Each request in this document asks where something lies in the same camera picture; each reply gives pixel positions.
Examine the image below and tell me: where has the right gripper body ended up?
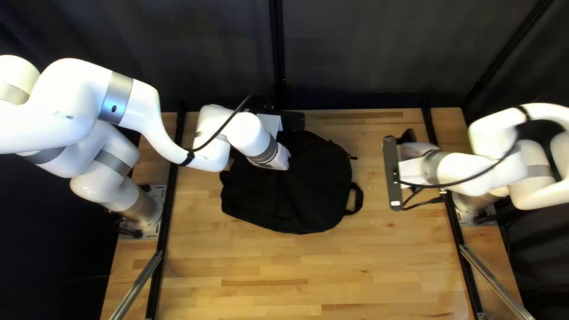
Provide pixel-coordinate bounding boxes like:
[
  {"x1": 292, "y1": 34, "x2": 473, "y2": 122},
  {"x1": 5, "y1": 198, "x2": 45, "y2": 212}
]
[{"x1": 400, "y1": 142, "x2": 438, "y2": 164}]

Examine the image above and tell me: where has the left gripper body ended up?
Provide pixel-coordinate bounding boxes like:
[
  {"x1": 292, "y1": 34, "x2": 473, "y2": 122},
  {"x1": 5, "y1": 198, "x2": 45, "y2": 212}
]
[{"x1": 261, "y1": 142, "x2": 292, "y2": 171}]

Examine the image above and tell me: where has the black backpack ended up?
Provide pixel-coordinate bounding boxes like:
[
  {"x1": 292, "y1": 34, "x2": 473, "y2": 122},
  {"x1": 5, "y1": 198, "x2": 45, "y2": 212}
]
[{"x1": 220, "y1": 127, "x2": 364, "y2": 235}]

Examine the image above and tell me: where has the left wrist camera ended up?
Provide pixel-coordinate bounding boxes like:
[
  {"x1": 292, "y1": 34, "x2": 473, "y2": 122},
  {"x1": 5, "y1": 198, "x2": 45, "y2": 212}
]
[{"x1": 244, "y1": 94, "x2": 306, "y2": 132}]

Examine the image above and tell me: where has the black cable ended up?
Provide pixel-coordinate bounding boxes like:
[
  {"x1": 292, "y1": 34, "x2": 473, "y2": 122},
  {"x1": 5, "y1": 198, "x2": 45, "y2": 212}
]
[
  {"x1": 180, "y1": 94, "x2": 255, "y2": 166},
  {"x1": 398, "y1": 129, "x2": 521, "y2": 210}
]

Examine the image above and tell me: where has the black frame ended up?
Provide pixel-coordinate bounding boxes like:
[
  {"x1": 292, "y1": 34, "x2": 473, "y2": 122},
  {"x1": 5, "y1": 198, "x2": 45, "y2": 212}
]
[{"x1": 109, "y1": 0, "x2": 556, "y2": 320}]

